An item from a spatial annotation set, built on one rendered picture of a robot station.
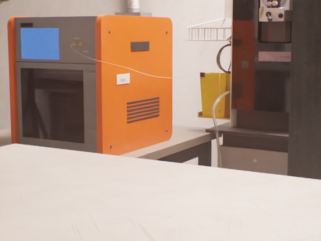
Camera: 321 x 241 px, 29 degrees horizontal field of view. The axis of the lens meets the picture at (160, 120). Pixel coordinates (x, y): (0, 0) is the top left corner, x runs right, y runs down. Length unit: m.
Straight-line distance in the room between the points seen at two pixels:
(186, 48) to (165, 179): 2.85
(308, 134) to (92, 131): 0.74
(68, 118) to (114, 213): 1.27
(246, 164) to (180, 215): 1.57
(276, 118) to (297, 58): 0.93
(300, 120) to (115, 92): 0.71
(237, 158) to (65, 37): 0.75
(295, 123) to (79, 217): 0.78
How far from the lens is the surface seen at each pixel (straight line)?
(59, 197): 0.70
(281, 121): 2.22
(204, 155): 2.38
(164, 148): 2.01
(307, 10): 1.31
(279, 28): 2.11
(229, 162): 2.21
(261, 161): 2.16
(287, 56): 2.16
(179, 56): 3.63
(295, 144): 1.33
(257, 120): 2.25
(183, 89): 3.63
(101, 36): 1.79
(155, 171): 0.82
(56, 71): 1.90
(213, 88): 2.30
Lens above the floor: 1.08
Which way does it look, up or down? 8 degrees down
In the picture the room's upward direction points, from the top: straight up
